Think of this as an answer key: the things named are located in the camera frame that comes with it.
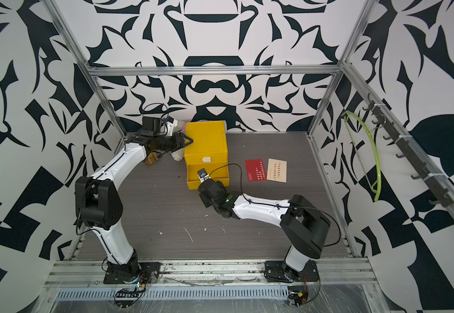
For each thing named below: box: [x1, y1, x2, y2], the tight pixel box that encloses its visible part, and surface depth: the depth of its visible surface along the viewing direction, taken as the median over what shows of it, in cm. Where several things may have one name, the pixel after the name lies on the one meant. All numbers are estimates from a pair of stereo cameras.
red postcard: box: [245, 158, 267, 182], surface depth 107 cm
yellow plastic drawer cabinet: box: [183, 120, 229, 179], surface depth 87 cm
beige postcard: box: [266, 157, 288, 184], surface depth 107 cm
